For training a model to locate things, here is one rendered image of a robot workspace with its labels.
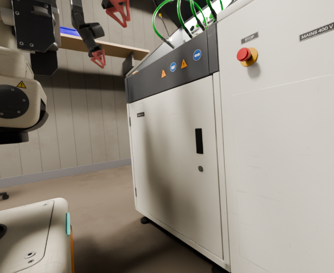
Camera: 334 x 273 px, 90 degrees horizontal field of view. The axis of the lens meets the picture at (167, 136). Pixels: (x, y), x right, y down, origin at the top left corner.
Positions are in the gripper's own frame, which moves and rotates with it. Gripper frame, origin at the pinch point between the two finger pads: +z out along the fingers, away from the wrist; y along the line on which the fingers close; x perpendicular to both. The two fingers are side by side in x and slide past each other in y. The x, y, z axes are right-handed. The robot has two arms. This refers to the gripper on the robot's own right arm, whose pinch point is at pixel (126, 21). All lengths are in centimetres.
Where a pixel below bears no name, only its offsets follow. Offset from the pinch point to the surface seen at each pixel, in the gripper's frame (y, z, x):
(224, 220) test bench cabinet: -18, 76, 11
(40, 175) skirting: 233, 57, 93
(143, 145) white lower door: 33, 51, 7
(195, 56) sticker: -9.3, 21.4, -15.1
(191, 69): -7.0, 24.7, -13.0
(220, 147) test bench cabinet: -18, 53, -1
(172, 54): 3.2, 15.7, -15.9
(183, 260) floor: 3, 98, 28
